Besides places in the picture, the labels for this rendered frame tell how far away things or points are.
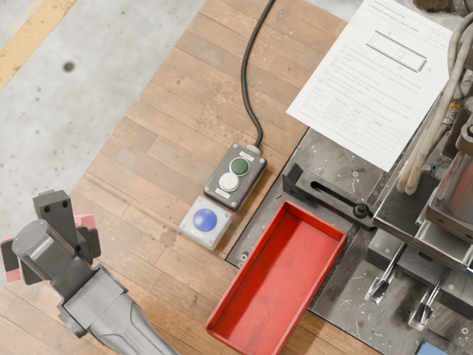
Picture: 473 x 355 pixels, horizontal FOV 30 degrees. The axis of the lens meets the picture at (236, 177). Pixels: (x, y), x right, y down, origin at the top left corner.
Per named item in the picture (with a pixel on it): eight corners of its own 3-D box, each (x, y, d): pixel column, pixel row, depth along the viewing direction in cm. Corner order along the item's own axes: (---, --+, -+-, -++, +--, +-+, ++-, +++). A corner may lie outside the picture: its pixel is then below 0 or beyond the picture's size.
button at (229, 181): (218, 187, 152) (217, 183, 150) (227, 173, 153) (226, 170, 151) (233, 195, 151) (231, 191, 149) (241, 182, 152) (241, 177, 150)
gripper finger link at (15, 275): (-14, 222, 129) (2, 248, 122) (33, 208, 132) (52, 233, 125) (-6, 262, 132) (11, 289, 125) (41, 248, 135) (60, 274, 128)
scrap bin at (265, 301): (207, 332, 145) (203, 326, 140) (285, 208, 152) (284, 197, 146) (269, 371, 143) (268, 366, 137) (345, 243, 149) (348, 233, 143)
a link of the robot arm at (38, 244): (-5, 254, 115) (26, 290, 105) (43, 207, 116) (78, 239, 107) (51, 305, 121) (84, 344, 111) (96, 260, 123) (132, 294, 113)
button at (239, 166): (228, 172, 153) (227, 168, 151) (237, 158, 153) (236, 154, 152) (242, 180, 152) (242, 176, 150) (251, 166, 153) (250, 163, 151)
